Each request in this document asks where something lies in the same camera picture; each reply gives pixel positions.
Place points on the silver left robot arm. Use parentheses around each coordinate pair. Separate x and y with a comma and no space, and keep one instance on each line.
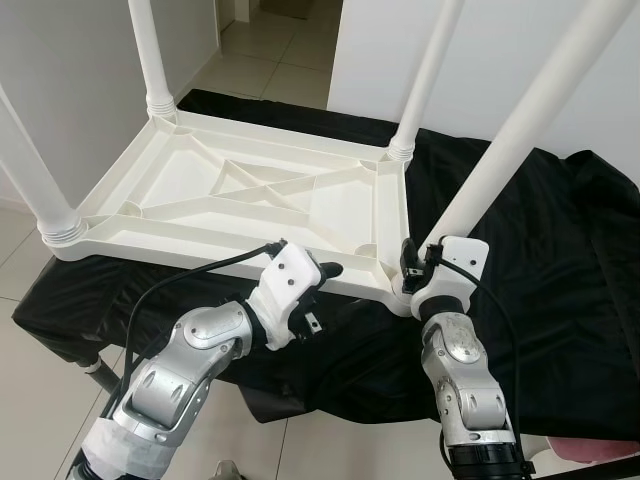
(180,370)

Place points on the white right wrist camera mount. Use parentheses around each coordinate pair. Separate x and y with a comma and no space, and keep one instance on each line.
(455,270)

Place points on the white plastic table top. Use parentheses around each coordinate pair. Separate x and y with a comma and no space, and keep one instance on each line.
(250,180)

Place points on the white plastic table leg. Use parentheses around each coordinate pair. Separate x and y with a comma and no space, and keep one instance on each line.
(425,80)
(40,190)
(530,120)
(150,60)

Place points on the black cloth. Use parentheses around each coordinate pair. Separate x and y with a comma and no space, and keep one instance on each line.
(560,330)

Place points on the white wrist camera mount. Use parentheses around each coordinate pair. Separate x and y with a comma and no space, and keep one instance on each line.
(285,290)
(455,270)

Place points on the black metal table leg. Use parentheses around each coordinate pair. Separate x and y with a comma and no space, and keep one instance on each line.
(103,375)

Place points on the black metal bar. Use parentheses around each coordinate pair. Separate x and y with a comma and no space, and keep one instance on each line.
(610,468)

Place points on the grey robot foot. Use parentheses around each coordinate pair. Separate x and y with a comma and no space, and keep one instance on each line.
(227,471)

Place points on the dark grey table base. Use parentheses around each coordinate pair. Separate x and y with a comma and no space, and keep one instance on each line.
(270,408)

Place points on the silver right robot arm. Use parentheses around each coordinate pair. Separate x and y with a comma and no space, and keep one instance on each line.
(465,380)

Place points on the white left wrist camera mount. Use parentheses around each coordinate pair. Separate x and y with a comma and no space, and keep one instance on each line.
(285,290)

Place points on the pink stool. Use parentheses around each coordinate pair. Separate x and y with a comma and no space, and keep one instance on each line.
(600,450)

